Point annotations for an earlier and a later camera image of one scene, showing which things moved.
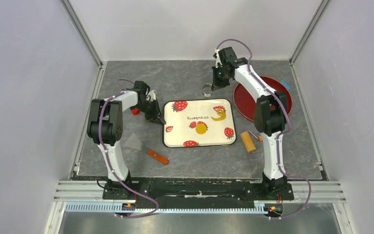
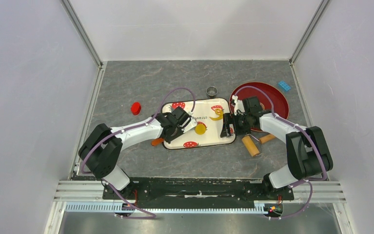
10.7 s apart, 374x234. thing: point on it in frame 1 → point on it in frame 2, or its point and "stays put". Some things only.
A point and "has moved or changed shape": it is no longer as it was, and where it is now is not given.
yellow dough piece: x=201 y=128 stays put
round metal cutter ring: x=207 y=89 has moved or changed shape
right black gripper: x=215 y=86 → x=231 y=118
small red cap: x=135 y=111 stays put
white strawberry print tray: x=198 y=123 stays put
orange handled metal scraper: x=134 y=142 → x=157 y=141
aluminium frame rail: x=87 y=197 stays put
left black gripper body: x=150 y=108 → x=178 y=131
